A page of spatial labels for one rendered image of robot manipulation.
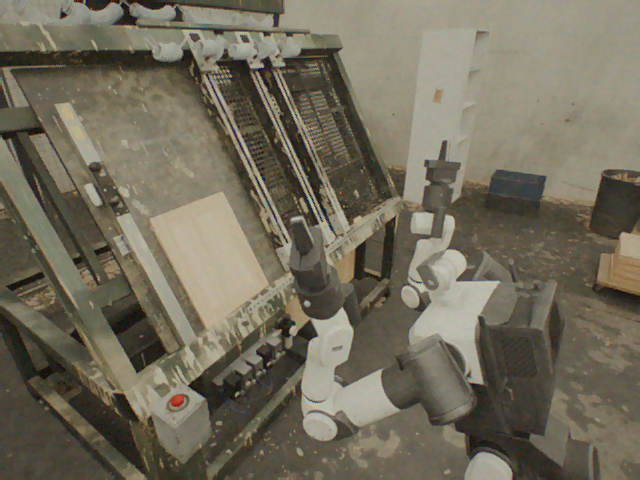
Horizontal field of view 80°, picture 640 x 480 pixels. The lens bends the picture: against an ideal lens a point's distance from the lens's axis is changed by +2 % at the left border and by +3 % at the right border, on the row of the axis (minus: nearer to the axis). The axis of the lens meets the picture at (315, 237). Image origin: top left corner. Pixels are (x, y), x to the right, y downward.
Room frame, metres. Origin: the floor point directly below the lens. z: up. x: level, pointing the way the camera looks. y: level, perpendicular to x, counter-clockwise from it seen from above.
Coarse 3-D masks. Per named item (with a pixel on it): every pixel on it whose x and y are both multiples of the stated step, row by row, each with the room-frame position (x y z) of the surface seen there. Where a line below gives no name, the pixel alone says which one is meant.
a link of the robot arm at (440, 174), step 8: (424, 160) 1.12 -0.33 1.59; (432, 160) 1.11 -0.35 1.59; (440, 160) 1.11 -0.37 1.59; (432, 168) 1.11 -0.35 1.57; (440, 168) 1.10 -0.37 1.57; (448, 168) 1.11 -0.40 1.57; (456, 168) 1.12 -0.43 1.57; (432, 176) 1.10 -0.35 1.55; (440, 176) 1.10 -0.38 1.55; (448, 176) 1.11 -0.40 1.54; (456, 176) 1.12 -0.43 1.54; (432, 184) 1.11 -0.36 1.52; (440, 184) 1.10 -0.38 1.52; (448, 184) 1.11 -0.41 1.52; (424, 192) 1.11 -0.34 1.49; (432, 192) 1.08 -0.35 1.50; (440, 192) 1.07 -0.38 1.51; (448, 192) 1.08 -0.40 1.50; (440, 200) 1.07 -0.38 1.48; (448, 200) 1.07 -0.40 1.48
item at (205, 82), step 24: (192, 48) 1.86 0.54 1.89; (192, 72) 1.90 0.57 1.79; (216, 96) 1.88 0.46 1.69; (216, 120) 1.83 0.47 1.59; (240, 144) 1.80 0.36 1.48; (240, 168) 1.76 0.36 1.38; (264, 192) 1.73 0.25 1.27; (264, 216) 1.68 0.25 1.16; (288, 240) 1.66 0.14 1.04; (288, 264) 1.61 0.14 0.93
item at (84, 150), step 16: (64, 128) 1.33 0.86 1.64; (80, 128) 1.35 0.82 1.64; (80, 144) 1.31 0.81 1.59; (80, 160) 1.30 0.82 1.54; (96, 160) 1.31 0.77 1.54; (128, 224) 1.23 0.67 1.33; (128, 240) 1.20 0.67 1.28; (144, 256) 1.19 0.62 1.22; (144, 272) 1.17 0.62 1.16; (160, 272) 1.19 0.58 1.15; (160, 288) 1.15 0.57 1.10; (160, 304) 1.13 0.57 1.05; (176, 304) 1.15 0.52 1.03; (176, 320) 1.11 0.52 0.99; (176, 336) 1.10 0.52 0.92; (192, 336) 1.11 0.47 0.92
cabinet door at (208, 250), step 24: (168, 216) 1.37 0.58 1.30; (192, 216) 1.44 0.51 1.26; (216, 216) 1.52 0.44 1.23; (168, 240) 1.31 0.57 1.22; (192, 240) 1.38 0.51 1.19; (216, 240) 1.45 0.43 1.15; (240, 240) 1.53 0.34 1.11; (192, 264) 1.31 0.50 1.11; (216, 264) 1.38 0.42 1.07; (240, 264) 1.46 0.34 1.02; (192, 288) 1.25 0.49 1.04; (216, 288) 1.31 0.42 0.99; (240, 288) 1.38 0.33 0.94; (264, 288) 1.46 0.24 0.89; (216, 312) 1.24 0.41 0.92
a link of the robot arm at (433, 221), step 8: (424, 200) 1.10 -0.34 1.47; (432, 200) 1.08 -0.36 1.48; (424, 208) 1.09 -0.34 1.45; (432, 208) 1.07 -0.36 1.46; (440, 208) 1.04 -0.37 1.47; (448, 208) 1.07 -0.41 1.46; (416, 216) 1.08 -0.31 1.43; (424, 216) 1.08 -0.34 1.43; (432, 216) 1.07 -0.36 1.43; (440, 216) 1.03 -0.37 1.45; (416, 224) 1.06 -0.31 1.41; (424, 224) 1.06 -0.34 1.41; (432, 224) 1.04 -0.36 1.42; (440, 224) 1.02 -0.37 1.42; (416, 232) 1.07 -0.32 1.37; (424, 232) 1.06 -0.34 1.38; (432, 232) 1.03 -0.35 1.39; (440, 232) 1.02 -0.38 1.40
